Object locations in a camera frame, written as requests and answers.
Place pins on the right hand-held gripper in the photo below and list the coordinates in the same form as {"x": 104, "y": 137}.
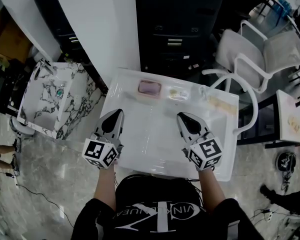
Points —
{"x": 206, "y": 151}

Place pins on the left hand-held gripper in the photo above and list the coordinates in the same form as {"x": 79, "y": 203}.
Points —
{"x": 100, "y": 151}

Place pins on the white sink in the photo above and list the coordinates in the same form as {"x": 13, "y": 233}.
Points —
{"x": 152, "y": 139}

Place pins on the person's left forearm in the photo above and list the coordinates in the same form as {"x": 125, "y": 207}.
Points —
{"x": 105, "y": 186}

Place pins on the person's right forearm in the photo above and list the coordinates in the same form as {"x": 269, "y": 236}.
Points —
{"x": 211, "y": 186}

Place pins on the marble patterned sink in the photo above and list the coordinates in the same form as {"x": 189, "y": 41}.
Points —
{"x": 72, "y": 104}

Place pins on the purple soap bar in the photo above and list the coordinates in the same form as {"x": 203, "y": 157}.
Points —
{"x": 147, "y": 87}

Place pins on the green sink drain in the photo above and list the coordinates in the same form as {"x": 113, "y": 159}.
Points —
{"x": 59, "y": 92}

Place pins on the person's black printed shirt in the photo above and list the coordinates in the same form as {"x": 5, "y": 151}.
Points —
{"x": 165, "y": 209}

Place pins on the round white base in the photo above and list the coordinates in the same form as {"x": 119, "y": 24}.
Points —
{"x": 21, "y": 127}

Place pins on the chrome faucet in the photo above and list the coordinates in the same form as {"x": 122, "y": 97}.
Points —
{"x": 41, "y": 67}

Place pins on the white mesh chair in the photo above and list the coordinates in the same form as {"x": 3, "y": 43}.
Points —
{"x": 242, "y": 51}

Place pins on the small white side table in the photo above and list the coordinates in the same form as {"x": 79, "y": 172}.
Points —
{"x": 290, "y": 114}

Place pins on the round black device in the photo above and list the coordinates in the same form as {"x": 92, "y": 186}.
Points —
{"x": 286, "y": 161}

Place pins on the white curved desk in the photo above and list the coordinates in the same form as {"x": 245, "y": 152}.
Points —
{"x": 100, "y": 21}

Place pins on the black cabinet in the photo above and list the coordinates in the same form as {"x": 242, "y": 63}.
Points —
{"x": 177, "y": 21}

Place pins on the black drawer unit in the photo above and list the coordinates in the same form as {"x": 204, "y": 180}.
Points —
{"x": 62, "y": 26}

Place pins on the white power strip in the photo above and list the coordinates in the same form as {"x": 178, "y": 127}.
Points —
{"x": 269, "y": 215}

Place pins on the cardboard box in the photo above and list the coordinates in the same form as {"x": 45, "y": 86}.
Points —
{"x": 8, "y": 41}

